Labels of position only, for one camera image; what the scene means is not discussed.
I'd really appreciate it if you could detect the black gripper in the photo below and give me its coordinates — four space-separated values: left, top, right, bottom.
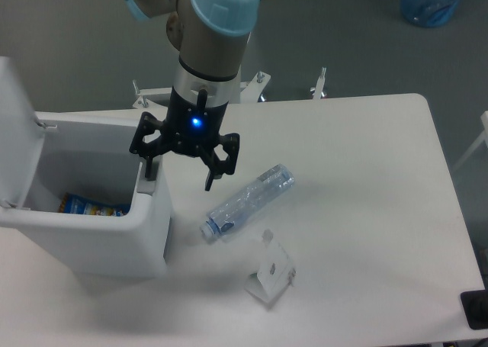
129 85 240 192

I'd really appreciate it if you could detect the grey trash can push button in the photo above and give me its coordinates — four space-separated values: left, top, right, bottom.
136 157 161 195

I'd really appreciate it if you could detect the white plastic trash can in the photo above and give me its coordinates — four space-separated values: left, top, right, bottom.
1 112 172 278

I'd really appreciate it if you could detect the white trash can lid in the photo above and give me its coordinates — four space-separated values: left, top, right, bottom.
1 56 45 207

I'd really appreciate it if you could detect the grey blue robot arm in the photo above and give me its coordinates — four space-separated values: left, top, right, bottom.
124 0 263 190

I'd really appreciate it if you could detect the clear plastic water bottle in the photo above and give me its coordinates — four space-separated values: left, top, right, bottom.
200 164 294 243

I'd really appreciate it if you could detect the colourful snack packet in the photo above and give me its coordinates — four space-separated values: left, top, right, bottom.
58 193 130 217

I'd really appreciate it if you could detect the white crumpled milk carton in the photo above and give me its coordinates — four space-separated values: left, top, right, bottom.
244 229 297 310

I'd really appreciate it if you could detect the black device at table edge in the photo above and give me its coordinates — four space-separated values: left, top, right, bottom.
461 290 487 330

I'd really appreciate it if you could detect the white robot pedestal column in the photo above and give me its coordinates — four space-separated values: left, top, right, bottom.
229 64 242 104

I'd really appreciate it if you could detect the white pedestal base frame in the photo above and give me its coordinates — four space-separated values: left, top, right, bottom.
132 66 327 109

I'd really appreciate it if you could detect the white frame at right edge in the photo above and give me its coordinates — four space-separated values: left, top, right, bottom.
453 111 487 172

